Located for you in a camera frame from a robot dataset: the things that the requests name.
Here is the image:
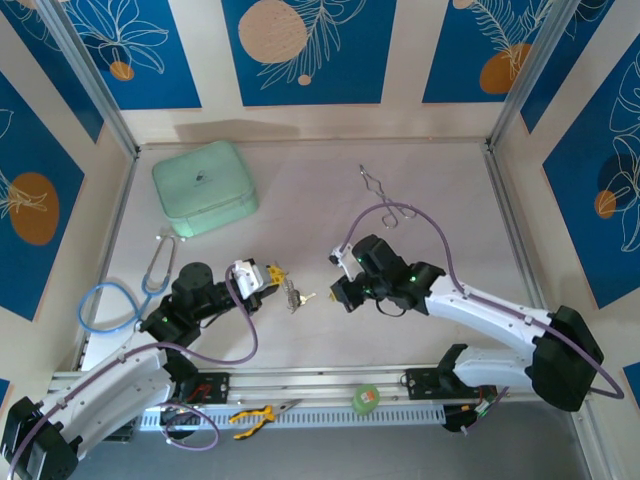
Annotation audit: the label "blue stethoscope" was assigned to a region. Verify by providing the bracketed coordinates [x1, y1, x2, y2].
[76, 230, 187, 337]

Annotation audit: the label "mint green zip case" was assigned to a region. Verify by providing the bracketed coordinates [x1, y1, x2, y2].
[151, 139, 261, 240]

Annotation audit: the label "green tape roll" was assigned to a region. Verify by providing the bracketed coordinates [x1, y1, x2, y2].
[351, 383, 381, 416]

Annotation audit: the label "yellow black pliers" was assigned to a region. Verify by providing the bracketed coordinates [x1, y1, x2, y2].
[228, 398, 304, 441]

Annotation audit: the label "black ribbed extrusion block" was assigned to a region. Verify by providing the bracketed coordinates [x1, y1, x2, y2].
[97, 417, 137, 444]

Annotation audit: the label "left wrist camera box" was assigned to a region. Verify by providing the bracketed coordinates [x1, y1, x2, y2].
[232, 258, 274, 296]

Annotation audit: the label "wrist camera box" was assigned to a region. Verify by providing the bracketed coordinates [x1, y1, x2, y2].
[232, 258, 274, 296]
[328, 242, 362, 282]

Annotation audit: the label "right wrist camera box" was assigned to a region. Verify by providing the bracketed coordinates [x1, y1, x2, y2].
[328, 242, 362, 282]

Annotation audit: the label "silver wire tongs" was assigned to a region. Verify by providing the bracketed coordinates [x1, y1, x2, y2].
[358, 163, 419, 229]

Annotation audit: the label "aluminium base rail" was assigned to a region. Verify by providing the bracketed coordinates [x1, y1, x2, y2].
[47, 367, 594, 406]

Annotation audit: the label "aluminium table side rail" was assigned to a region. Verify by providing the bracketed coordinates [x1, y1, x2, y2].
[482, 142, 621, 480]
[19, 147, 141, 480]

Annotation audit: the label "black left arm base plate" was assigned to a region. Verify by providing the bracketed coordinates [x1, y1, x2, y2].
[169, 370, 232, 405]

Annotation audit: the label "grey slotted cable duct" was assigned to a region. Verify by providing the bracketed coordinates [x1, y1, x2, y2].
[137, 403, 447, 431]

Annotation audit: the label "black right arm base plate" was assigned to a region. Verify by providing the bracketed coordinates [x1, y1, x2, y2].
[402, 367, 499, 401]

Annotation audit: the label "black cable bracket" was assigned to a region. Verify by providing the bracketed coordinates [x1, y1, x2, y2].
[159, 403, 204, 442]
[442, 405, 479, 436]

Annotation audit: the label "aluminium frame post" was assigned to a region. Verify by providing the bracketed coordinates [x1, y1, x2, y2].
[37, 0, 141, 159]
[487, 0, 586, 151]

